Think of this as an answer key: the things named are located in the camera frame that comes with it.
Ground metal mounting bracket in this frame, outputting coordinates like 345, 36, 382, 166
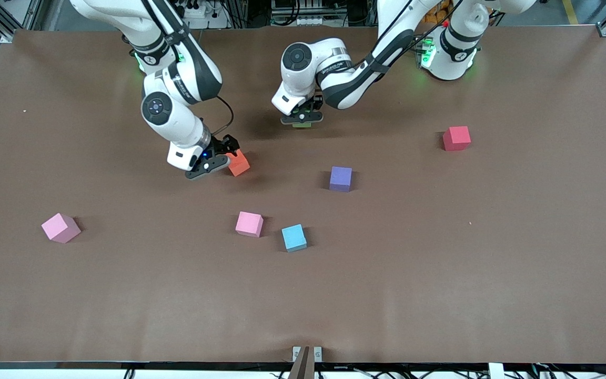
292, 346, 322, 364

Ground orange foam cube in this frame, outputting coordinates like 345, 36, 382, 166
228, 149, 251, 177

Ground purple foam cube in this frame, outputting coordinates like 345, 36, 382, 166
329, 166, 353, 192

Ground blue foam cube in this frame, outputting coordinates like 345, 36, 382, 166
281, 224, 307, 253

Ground black cable bundle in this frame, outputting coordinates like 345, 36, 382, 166
532, 354, 606, 379

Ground pink foam cube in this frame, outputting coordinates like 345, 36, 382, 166
41, 213, 82, 244
235, 211, 264, 238

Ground white power strip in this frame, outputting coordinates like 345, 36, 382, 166
182, 0, 209, 19

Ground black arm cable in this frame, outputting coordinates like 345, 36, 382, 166
366, 0, 464, 69
213, 95, 235, 138

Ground red foam cube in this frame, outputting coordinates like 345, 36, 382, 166
442, 126, 472, 152

